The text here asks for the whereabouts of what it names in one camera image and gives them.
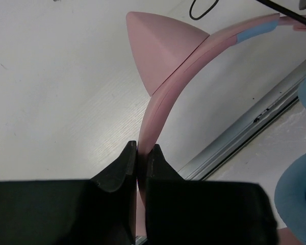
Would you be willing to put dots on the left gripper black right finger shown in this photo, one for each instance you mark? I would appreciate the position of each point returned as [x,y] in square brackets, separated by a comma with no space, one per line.
[180,211]

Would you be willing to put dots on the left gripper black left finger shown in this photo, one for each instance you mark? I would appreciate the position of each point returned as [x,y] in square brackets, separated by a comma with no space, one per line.
[99,210]

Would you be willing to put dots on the front aluminium rail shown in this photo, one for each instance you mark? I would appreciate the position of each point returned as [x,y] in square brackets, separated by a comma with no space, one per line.
[269,108]

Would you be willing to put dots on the pink blue cat-ear headphones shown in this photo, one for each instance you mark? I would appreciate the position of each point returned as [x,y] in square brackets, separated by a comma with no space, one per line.
[168,54]

